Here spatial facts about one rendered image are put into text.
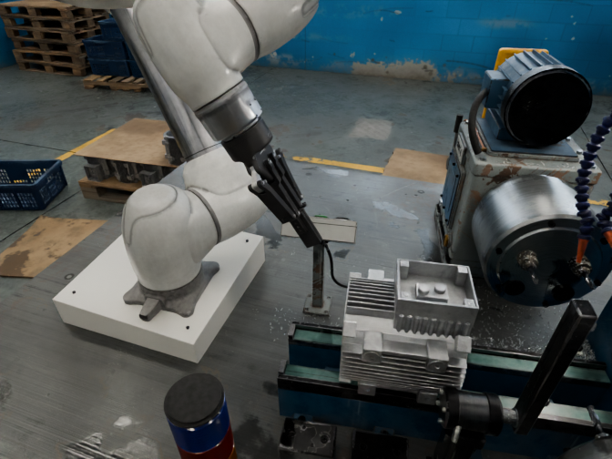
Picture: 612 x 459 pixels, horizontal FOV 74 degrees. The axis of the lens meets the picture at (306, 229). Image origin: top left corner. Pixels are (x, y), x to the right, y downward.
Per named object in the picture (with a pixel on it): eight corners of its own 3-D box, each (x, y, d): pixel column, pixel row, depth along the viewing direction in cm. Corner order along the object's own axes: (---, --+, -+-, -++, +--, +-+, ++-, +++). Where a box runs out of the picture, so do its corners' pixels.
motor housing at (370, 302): (441, 333, 85) (461, 264, 74) (452, 419, 70) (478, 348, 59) (345, 321, 88) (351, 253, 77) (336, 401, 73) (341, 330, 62)
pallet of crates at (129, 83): (193, 76, 585) (184, 15, 540) (168, 94, 521) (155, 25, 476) (117, 73, 603) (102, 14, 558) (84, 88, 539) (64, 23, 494)
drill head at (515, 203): (544, 230, 117) (577, 150, 102) (596, 328, 87) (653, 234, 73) (453, 222, 120) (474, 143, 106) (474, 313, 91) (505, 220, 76)
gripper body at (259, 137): (251, 128, 58) (284, 181, 62) (267, 108, 64) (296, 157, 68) (211, 149, 61) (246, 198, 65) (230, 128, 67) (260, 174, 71)
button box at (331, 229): (355, 243, 97) (357, 221, 97) (354, 243, 90) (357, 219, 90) (285, 237, 99) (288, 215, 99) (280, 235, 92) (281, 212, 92)
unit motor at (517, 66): (515, 178, 136) (560, 42, 112) (544, 235, 110) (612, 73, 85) (435, 172, 140) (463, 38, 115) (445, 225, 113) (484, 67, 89)
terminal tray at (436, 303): (459, 295, 73) (468, 264, 69) (468, 341, 65) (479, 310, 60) (392, 287, 75) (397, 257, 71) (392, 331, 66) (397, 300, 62)
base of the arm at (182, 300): (111, 315, 95) (104, 300, 92) (160, 253, 112) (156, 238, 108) (181, 332, 92) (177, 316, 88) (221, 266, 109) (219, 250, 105)
